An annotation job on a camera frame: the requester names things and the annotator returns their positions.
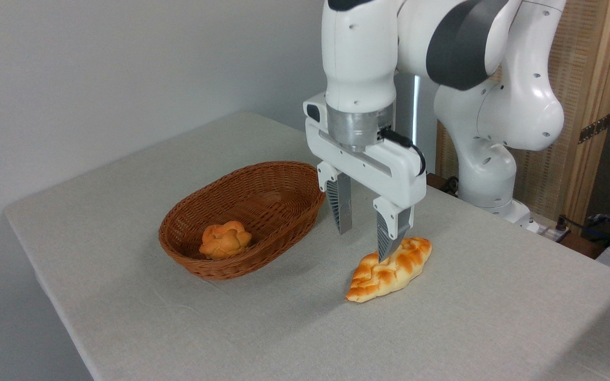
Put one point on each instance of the brown wooden block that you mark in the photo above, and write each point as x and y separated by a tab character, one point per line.
580	246
440	183

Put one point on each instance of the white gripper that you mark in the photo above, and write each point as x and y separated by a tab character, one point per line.
389	174

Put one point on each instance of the grey tablecloth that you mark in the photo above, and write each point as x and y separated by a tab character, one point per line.
442	328

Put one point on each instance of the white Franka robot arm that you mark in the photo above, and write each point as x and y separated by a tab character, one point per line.
495	106

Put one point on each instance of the metal screen hinge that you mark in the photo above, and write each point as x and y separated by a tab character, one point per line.
595	128

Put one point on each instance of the long braided bread loaf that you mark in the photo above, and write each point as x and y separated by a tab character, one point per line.
379	280

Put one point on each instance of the brown oval wicker basket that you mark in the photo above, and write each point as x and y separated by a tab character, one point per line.
262	201

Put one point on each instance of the round orange bread roll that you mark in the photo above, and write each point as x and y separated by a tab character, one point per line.
224	239

